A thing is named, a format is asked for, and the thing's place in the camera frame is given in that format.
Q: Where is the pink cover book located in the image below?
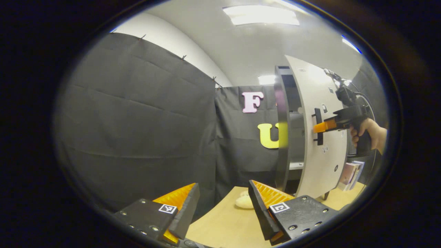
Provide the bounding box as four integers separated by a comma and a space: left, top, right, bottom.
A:
338, 163, 357, 191

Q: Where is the black door handle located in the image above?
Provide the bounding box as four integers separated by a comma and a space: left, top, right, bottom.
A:
312, 108, 324, 146

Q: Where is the large ceiling light panel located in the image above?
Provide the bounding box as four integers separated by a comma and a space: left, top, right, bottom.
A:
222, 5, 300, 26

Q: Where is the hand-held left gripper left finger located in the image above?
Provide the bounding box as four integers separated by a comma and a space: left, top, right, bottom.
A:
114, 183, 200, 246

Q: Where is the double ceiling light panel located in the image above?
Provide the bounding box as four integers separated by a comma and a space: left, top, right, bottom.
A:
341, 34, 362, 54

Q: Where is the black backdrop cloth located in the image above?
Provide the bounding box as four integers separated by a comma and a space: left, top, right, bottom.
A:
53, 33, 388, 216

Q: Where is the light grey cabinet door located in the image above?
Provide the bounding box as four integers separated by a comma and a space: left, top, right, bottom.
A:
285, 55, 348, 198

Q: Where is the dark grey cabinet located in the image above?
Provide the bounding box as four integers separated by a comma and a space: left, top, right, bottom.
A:
274, 65, 331, 201

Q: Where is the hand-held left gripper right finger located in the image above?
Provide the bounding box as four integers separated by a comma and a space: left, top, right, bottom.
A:
248, 180, 340, 246

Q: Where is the pale yellow coaster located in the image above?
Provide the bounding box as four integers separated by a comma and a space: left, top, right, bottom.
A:
235, 190, 254, 209

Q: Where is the grey-blue cover book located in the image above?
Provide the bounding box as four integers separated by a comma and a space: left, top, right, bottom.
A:
351, 161, 365, 190

